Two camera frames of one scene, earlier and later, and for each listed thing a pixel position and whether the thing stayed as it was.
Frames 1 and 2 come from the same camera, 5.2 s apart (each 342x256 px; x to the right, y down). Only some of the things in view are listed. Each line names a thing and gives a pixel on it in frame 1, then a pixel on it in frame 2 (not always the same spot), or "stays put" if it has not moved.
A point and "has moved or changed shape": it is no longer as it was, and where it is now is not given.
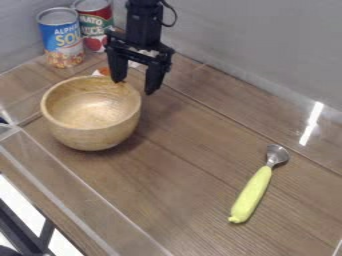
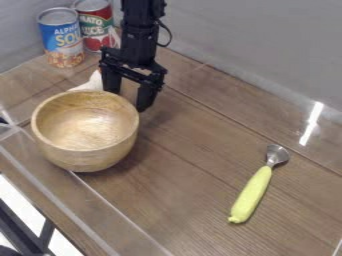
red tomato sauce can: [96, 20] stays put
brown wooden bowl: [90, 112] has moved or changed shape
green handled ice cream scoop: [253, 188] stays put
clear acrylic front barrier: [52, 216] stays put
